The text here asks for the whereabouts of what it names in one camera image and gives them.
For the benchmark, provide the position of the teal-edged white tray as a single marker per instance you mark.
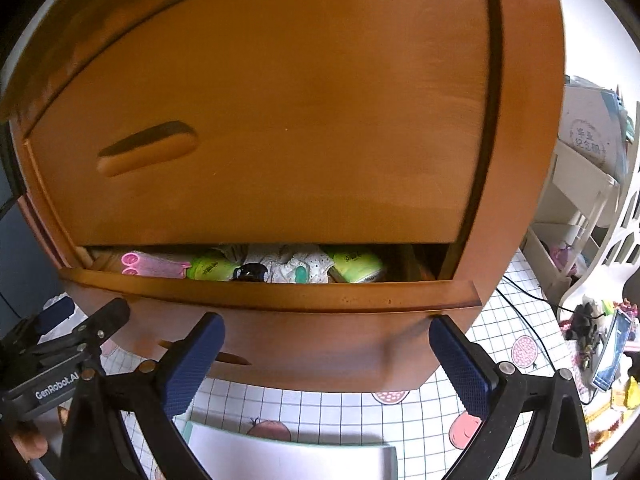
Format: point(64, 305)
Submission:
point(290, 455)

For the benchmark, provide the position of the person's left hand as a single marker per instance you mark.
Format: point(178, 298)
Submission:
point(30, 446)

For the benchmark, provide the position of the smartphone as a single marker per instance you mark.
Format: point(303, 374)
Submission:
point(612, 350)

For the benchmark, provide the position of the checkered fruit print tablecloth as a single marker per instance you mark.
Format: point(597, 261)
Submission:
point(340, 410)

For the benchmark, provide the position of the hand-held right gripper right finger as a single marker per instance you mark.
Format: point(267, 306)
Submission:
point(460, 365)

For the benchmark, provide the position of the pink zipper-shaped toy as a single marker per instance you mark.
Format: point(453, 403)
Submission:
point(155, 265)

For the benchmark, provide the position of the yellow packet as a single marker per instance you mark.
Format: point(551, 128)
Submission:
point(630, 392)

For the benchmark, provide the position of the white booklet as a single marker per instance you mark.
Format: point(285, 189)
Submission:
point(590, 130)

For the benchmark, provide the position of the cream lace cloth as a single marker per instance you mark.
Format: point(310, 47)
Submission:
point(285, 262)

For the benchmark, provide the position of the white shelf rack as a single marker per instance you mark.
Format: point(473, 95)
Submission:
point(600, 265)

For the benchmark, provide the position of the white magazine rack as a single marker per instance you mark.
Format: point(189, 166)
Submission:
point(575, 175)

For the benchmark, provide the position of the wooden nightstand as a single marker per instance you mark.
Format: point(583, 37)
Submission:
point(525, 110)

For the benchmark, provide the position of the dark monitor screen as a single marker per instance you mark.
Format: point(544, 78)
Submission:
point(25, 260)

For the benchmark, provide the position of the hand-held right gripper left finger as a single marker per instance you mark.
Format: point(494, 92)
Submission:
point(195, 360)

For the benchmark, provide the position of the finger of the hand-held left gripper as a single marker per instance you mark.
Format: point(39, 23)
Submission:
point(107, 320)
point(40, 330)

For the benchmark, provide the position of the black toy car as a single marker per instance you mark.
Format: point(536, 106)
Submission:
point(250, 271)

